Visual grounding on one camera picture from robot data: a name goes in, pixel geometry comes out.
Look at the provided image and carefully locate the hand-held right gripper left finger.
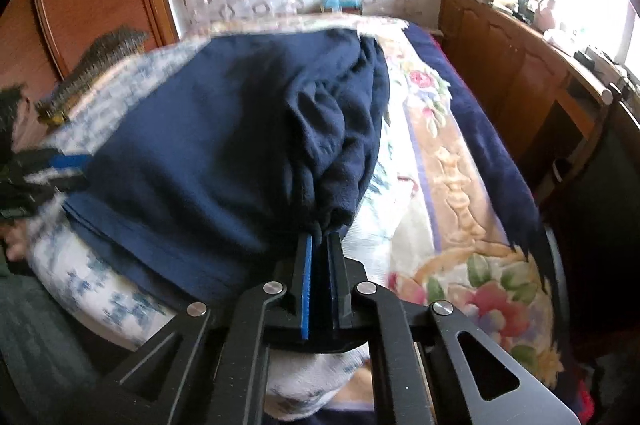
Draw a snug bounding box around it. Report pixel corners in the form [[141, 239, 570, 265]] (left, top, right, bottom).
[[70, 235, 314, 425]]

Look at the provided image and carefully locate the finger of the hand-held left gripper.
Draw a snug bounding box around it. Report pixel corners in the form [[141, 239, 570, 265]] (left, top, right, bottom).
[[50, 153, 95, 172], [47, 175, 87, 196]]

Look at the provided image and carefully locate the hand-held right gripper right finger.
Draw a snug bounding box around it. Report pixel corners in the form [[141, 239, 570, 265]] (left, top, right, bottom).
[[327, 232, 581, 425]]

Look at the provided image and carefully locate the navy t-shirt with orange print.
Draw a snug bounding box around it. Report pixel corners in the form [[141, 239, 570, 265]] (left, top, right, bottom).
[[62, 27, 391, 306]]

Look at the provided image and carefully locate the person's left hand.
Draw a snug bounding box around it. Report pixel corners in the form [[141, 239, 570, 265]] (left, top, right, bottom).
[[2, 227, 31, 262]]

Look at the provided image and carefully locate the dark patterned pillow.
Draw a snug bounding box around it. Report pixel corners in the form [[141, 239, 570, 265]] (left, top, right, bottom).
[[35, 25, 151, 126]]

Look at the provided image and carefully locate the white blanket with blue flowers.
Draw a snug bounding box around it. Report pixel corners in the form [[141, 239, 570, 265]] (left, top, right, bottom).
[[20, 40, 371, 421]]

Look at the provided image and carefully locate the dark green cloth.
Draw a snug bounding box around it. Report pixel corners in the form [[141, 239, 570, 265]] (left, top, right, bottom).
[[0, 272, 108, 411]]

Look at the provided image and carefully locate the pink floral blanket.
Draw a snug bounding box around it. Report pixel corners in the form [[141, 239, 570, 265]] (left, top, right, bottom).
[[210, 12, 561, 406]]

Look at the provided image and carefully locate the navy blanket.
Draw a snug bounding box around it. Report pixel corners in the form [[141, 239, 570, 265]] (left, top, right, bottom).
[[402, 22, 556, 286]]

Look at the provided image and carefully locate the blue box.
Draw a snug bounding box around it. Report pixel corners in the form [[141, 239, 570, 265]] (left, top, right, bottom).
[[320, 0, 363, 16]]

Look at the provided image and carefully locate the black metal-framed chair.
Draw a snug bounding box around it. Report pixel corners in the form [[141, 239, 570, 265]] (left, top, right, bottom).
[[530, 85, 640, 356]]

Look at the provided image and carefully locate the wooden side cabinet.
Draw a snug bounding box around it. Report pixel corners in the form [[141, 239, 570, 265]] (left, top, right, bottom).
[[437, 0, 640, 190]]

